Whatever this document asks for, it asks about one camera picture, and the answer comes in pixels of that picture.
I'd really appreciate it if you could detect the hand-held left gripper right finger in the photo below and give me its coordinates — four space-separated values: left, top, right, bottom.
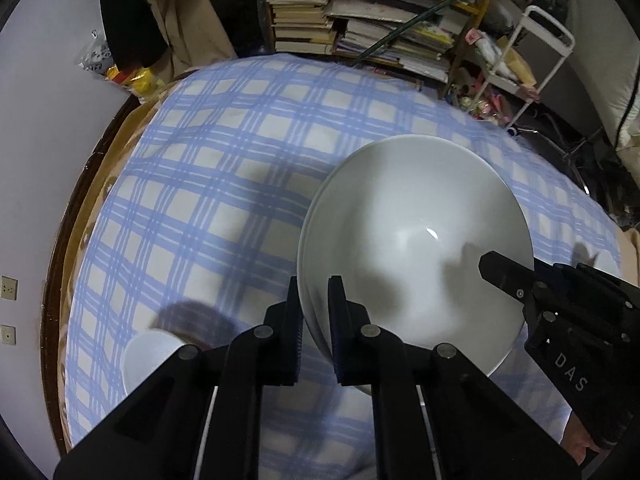
327 275 583 480

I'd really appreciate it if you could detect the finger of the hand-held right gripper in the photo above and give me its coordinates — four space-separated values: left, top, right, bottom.
479 251 538 311

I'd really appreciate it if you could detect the blue plaid blanket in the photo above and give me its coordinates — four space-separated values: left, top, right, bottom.
65 55 623 480

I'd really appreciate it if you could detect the yellow and red bag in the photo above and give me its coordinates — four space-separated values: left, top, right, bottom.
105 62 166 101

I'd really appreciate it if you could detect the large deep cherry print bowl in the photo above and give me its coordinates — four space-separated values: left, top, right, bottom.
297 135 535 396

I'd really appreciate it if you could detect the stack of magazines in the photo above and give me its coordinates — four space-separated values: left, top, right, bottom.
332 0 481 83

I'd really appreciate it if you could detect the beige hanging garment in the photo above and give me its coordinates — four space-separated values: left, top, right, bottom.
145 0 238 68

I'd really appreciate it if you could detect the long dark pole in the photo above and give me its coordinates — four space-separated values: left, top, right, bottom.
350 0 532 68

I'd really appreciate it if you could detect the stack of books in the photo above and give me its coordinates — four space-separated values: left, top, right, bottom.
265 0 336 56

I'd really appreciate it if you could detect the plain white bowl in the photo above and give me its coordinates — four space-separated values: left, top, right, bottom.
122 329 187 396

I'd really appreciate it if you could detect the white trolley cart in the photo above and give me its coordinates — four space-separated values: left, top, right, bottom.
440 5 576 131

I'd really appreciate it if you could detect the cream cushion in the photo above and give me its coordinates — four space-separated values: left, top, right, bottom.
565 0 640 151

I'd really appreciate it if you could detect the white printed plastic bag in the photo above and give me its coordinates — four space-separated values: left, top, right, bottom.
75 30 118 73

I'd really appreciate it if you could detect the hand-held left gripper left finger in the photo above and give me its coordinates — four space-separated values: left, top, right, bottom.
52 275 305 480

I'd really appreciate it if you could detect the person's right hand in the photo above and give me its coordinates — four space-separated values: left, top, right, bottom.
562 410 601 467

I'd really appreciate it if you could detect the black hanging garment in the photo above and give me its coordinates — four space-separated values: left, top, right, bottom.
97 0 171 68

